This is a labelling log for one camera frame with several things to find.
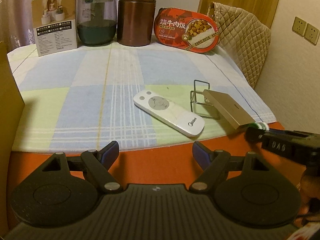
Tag gold box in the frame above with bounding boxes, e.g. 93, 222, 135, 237
202, 89, 255, 129

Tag wire metal stand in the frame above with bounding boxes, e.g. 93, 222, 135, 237
190, 79, 220, 120

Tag right hand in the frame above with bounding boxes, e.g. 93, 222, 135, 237
299, 167, 319, 215

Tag beige quilted chair cover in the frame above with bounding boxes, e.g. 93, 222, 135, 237
207, 2, 271, 88

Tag white product box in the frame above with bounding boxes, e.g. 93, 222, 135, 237
31, 0, 78, 56

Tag white green pill bottle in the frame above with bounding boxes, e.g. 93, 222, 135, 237
248, 121, 270, 131

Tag small white Midea remote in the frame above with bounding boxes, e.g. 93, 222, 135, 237
133, 89, 205, 137

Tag plaid tablecloth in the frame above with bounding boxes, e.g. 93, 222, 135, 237
8, 42, 276, 153

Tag red instant rice meal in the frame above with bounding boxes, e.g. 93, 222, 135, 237
153, 8, 219, 53

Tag open brown cardboard box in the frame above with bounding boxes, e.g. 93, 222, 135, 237
0, 42, 24, 235

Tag brown metal canister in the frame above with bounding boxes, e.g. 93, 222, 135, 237
117, 0, 156, 47

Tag wall socket plates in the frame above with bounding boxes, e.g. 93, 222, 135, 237
292, 16, 319, 45

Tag green glass jar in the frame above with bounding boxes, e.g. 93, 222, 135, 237
77, 0, 117, 46

